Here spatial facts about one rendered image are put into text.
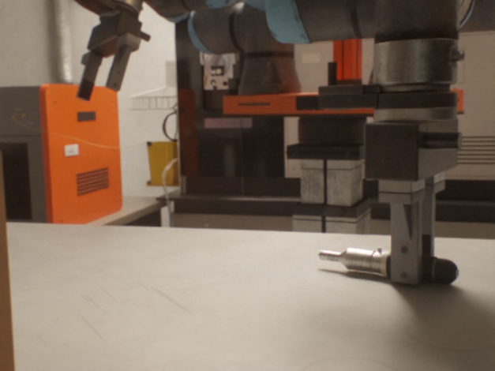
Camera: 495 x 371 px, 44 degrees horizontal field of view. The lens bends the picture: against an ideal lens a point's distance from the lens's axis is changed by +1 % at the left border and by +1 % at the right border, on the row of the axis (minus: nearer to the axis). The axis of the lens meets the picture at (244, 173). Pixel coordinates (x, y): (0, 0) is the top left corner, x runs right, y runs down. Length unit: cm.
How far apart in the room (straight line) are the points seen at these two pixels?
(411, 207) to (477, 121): 154
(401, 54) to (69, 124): 142
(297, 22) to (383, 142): 22
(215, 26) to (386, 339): 113
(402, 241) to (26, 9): 351
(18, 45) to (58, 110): 215
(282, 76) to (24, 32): 269
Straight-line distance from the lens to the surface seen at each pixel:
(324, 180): 134
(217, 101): 214
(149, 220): 234
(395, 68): 57
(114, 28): 123
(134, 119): 359
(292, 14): 71
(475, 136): 211
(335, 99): 60
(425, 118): 57
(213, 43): 153
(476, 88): 211
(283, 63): 144
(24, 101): 184
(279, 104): 136
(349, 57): 140
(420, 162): 55
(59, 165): 184
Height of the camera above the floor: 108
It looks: 7 degrees down
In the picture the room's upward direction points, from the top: 1 degrees counter-clockwise
